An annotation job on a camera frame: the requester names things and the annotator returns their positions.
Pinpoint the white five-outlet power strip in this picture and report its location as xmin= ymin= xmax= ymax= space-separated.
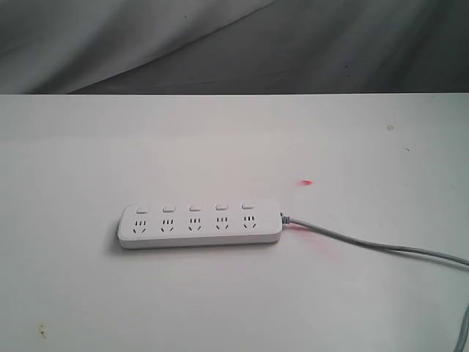
xmin=117 ymin=199 xmax=283 ymax=249

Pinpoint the grey power cord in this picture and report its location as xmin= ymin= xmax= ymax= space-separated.
xmin=279 ymin=211 xmax=469 ymax=352

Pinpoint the grey backdrop cloth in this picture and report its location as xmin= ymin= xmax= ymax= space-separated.
xmin=1 ymin=1 xmax=468 ymax=95

